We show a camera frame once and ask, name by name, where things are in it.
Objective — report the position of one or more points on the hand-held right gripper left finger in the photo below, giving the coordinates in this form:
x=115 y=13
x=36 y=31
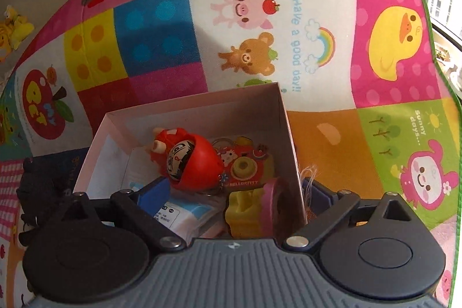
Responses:
x=157 y=192

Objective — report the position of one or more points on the black plush toy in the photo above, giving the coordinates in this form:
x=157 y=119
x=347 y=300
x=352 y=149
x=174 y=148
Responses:
x=39 y=185

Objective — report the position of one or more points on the yellow striped plush toy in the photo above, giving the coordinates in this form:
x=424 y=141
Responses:
x=5 y=39

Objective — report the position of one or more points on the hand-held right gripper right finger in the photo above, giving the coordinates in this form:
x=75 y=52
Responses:
x=319 y=194

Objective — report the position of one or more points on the pink cardboard box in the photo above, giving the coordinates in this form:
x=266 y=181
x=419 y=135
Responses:
x=252 y=106

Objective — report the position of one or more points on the yellow toy block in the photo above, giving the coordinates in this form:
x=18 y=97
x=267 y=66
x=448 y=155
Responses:
x=242 y=214

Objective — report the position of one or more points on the colourful cartoon play mat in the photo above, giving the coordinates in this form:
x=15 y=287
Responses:
x=379 y=95

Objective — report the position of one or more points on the red doll toy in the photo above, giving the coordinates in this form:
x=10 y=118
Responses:
x=205 y=163

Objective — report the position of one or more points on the windowsill plant pots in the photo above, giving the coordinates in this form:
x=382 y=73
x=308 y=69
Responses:
x=445 y=59

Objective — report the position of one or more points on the yellow dog plush toy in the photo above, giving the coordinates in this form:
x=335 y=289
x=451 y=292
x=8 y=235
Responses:
x=18 y=23

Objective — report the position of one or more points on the blue white wet wipes packet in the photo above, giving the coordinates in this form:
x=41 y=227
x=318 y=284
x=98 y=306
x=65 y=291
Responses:
x=195 y=217

